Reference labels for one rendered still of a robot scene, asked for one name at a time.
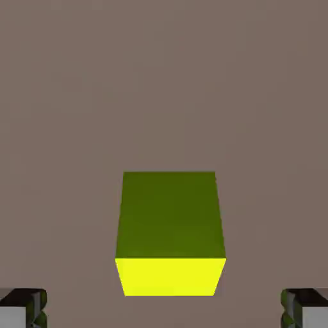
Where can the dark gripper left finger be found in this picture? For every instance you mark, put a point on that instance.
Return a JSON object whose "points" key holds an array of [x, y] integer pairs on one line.
{"points": [[23, 302]]}

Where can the small yellow cube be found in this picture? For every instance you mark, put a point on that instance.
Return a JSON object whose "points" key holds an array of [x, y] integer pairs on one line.
{"points": [[170, 230]]}

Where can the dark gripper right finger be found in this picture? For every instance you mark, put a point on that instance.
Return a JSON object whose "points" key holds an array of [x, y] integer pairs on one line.
{"points": [[305, 302]]}

